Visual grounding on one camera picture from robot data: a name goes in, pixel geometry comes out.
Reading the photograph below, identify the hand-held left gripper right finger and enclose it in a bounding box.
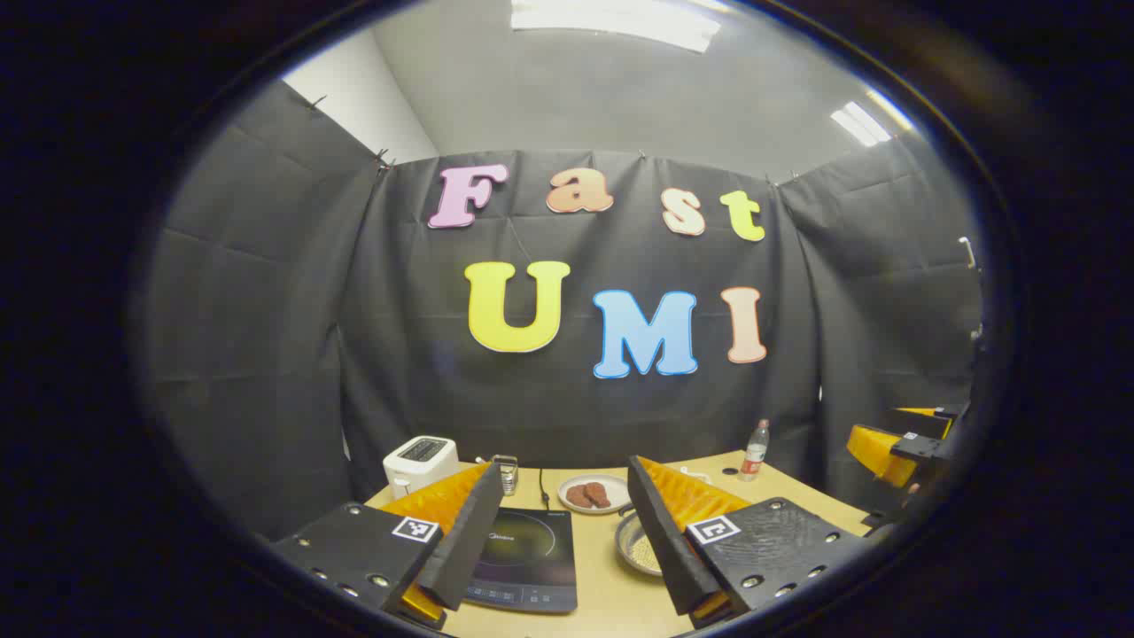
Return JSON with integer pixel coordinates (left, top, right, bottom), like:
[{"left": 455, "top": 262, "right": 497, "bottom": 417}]
[{"left": 627, "top": 455, "right": 874, "bottom": 630}]

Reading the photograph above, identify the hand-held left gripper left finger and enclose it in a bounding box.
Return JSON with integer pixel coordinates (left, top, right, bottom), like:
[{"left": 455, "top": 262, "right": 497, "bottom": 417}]
[{"left": 270, "top": 461, "right": 506, "bottom": 632}]

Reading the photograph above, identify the steel pot with black handle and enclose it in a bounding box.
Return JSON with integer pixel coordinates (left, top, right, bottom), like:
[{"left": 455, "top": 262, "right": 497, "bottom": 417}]
[{"left": 615, "top": 512, "right": 665, "bottom": 577}]

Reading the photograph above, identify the black induction cooktop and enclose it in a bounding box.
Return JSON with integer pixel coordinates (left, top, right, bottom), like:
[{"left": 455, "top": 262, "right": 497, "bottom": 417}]
[{"left": 461, "top": 507, "right": 579, "bottom": 614}]

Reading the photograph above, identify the white round plate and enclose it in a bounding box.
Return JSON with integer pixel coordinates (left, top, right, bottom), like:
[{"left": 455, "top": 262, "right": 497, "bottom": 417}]
[{"left": 557, "top": 473, "right": 633, "bottom": 515}]

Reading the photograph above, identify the white toaster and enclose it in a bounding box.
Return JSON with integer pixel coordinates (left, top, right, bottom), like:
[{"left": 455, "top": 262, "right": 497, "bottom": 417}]
[{"left": 383, "top": 436, "right": 460, "bottom": 500}]

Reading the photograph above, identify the plastic bottle with red label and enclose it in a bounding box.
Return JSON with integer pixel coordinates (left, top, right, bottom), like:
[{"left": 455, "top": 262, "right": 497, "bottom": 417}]
[{"left": 739, "top": 419, "right": 771, "bottom": 482}]

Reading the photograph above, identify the black backdrop cloth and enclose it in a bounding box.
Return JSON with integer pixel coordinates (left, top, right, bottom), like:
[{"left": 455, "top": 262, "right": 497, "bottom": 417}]
[{"left": 142, "top": 80, "right": 984, "bottom": 541}]

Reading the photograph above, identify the small ceiling light panel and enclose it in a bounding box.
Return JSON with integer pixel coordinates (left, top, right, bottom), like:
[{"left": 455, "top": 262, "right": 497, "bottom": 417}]
[{"left": 831, "top": 100, "right": 891, "bottom": 147}]

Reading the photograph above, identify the large ceiling light panel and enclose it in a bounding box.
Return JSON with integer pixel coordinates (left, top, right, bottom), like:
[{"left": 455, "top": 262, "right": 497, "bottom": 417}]
[{"left": 510, "top": 0, "right": 723, "bottom": 54}]

